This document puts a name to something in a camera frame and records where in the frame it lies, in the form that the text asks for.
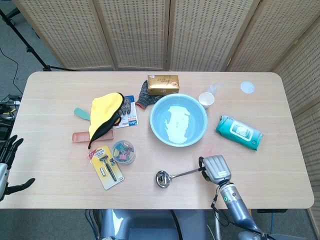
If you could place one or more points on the white paper cup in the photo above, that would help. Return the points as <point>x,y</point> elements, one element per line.
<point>206,100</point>

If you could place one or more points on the light blue plastic basin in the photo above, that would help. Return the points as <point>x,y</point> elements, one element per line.
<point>160,125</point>

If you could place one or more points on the stainless steel ladle black grip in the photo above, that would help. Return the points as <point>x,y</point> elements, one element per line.
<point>162,178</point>

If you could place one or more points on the black tripod stand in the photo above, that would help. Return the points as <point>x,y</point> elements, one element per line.
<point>32,51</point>

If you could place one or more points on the white round plastic lid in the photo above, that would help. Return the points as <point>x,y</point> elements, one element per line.
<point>248,87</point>

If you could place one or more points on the blue white battery blister card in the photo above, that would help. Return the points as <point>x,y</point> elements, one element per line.
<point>131,122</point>

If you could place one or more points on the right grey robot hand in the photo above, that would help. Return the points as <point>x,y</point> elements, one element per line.
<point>217,168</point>

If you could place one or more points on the grey knit work glove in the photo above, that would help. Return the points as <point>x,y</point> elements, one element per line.
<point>145,96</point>

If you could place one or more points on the yellow razor blister pack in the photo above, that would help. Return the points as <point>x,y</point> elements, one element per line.
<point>106,170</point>

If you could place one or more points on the left black-fingered robot hand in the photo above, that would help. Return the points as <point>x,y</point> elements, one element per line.
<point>7,155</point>

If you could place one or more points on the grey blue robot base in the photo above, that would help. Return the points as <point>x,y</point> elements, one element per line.
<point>140,225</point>

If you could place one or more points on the teal wet wipes pack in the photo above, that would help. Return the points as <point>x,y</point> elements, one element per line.
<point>237,132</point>

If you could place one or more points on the teal plastic spatula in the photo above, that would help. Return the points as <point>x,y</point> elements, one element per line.
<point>81,113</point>

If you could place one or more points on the pink plastic cutlery case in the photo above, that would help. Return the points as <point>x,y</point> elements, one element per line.
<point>80,137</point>

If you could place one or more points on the wooden woven folding screen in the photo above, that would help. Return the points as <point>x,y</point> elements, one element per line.
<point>137,32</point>

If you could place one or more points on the gold cardboard box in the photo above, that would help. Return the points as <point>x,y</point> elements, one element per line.
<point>162,83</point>

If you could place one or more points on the yellow and black cloth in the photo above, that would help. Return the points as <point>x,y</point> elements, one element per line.
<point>102,112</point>

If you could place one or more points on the clear jar of binder clips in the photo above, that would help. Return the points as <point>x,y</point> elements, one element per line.
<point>123,152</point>

